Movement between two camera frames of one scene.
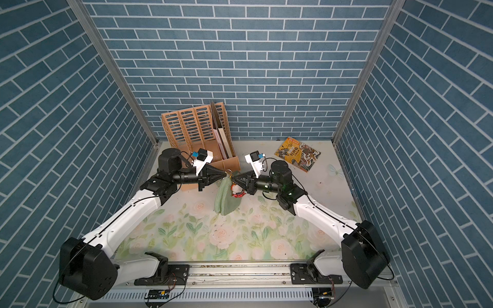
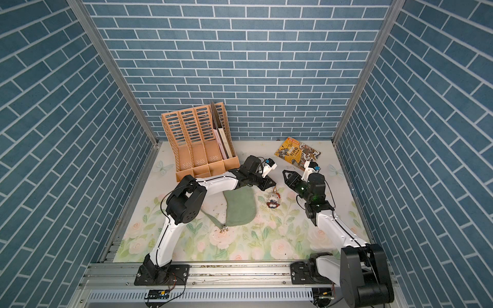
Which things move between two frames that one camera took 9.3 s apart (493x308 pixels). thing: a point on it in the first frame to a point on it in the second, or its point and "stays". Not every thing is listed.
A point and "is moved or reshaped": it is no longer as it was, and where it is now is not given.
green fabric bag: (225, 203) is moved or reshaped
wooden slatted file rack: (190, 129) stays
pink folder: (220, 144) stays
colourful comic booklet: (297, 154) stays
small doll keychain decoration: (237, 190) to (273, 202)
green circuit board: (158, 294) stays
